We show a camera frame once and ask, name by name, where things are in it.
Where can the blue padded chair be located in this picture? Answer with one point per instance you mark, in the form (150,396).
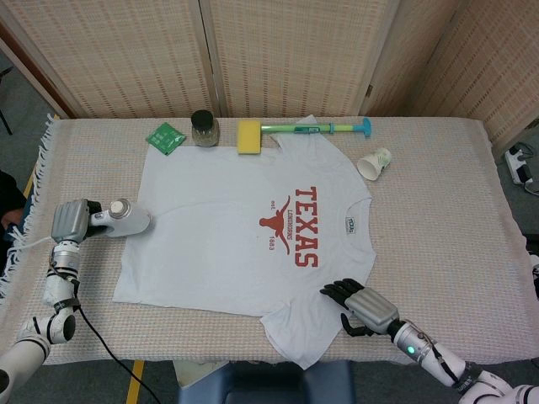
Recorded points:
(269,385)

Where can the beige woven table cloth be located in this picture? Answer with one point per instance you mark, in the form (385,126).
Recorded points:
(421,235)

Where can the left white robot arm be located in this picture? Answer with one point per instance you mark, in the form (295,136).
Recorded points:
(59,290)

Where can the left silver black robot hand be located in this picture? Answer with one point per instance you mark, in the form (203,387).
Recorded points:
(69,221)

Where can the black metal stand leg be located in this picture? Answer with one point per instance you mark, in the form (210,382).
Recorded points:
(4,120)

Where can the wooden woven screen panel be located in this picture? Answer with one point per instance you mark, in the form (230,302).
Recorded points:
(295,54)
(484,63)
(118,54)

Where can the white handheld steamer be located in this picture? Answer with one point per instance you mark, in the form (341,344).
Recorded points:
(130,221)

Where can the person in dark clothing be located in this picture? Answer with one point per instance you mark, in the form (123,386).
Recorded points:
(6,193)

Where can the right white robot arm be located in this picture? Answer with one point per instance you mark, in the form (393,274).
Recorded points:
(421,345)

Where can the white paper cup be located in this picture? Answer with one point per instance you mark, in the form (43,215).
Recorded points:
(372,165)

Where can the white patterned bag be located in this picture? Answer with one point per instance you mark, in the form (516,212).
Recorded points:
(535,275)

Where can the white power strip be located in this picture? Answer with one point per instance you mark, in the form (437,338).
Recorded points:
(514,166)

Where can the cream board under table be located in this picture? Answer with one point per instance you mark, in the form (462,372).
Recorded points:
(193,374)

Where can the glass jar with black lid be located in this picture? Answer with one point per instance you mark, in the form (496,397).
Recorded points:
(205,132)

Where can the green foil packet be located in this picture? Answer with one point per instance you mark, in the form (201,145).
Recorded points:
(166,139)

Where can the white Texas print T-shirt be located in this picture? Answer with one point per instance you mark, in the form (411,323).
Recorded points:
(210,235)

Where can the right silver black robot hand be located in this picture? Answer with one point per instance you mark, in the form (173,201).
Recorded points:
(370,309)

